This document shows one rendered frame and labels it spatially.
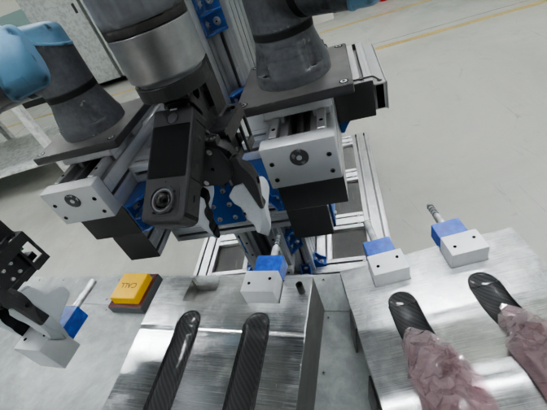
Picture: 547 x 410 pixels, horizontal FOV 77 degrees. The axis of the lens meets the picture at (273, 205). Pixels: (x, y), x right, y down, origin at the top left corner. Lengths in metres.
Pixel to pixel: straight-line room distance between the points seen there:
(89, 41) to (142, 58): 5.78
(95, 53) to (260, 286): 5.77
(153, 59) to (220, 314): 0.35
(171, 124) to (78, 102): 0.55
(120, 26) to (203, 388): 0.40
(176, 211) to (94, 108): 0.60
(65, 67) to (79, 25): 5.22
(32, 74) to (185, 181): 0.26
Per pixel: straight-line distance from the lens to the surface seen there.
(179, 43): 0.32
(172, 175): 0.32
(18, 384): 0.84
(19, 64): 0.51
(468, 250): 0.54
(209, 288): 0.59
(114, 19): 0.32
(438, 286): 0.53
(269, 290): 0.48
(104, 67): 6.15
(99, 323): 0.79
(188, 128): 0.33
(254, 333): 0.50
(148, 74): 0.32
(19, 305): 0.52
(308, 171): 0.63
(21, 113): 3.40
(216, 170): 0.36
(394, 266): 0.52
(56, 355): 0.60
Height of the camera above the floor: 1.29
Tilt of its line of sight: 39 degrees down
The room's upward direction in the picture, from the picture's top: 21 degrees counter-clockwise
